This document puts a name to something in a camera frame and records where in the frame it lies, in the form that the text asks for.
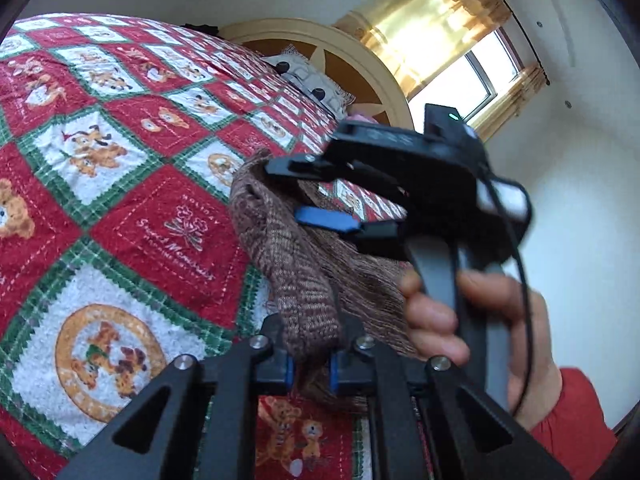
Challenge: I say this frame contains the narrow yellow curtain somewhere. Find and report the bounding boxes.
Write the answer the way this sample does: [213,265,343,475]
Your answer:
[470,62,546,133]

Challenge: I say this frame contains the black cable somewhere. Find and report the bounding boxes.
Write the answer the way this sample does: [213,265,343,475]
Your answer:
[450,157,535,413]

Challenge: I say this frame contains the wide yellow curtain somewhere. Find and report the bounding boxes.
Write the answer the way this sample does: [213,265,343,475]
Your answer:
[334,0,513,88]

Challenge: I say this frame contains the brown knit sweater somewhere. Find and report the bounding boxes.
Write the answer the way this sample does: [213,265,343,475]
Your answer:
[229,147,426,413]

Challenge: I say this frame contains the cream wooden headboard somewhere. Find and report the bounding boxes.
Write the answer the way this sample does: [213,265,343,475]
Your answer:
[220,19,415,131]

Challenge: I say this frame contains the black curtain rod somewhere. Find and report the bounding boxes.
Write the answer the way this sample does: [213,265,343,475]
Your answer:
[470,0,551,86]

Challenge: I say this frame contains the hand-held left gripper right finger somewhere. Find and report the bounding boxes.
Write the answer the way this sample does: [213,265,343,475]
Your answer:
[327,312,571,480]

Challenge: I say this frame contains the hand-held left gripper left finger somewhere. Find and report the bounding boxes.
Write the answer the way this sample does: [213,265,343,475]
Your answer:
[57,312,296,480]

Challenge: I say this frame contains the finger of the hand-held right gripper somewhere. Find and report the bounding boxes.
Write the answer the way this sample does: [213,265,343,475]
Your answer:
[294,206,407,262]
[264,154,353,183]

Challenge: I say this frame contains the person's right hand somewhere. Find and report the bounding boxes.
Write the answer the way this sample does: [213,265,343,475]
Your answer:
[399,266,563,428]

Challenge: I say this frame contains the white patterned pillow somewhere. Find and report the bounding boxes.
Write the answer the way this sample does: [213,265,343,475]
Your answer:
[260,44,353,120]

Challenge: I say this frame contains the red printed patchwork blanket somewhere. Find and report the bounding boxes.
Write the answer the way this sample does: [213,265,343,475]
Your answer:
[0,12,431,480]

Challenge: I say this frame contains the sliding glass window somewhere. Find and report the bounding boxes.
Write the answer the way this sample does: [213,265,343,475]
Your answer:
[407,27,526,136]

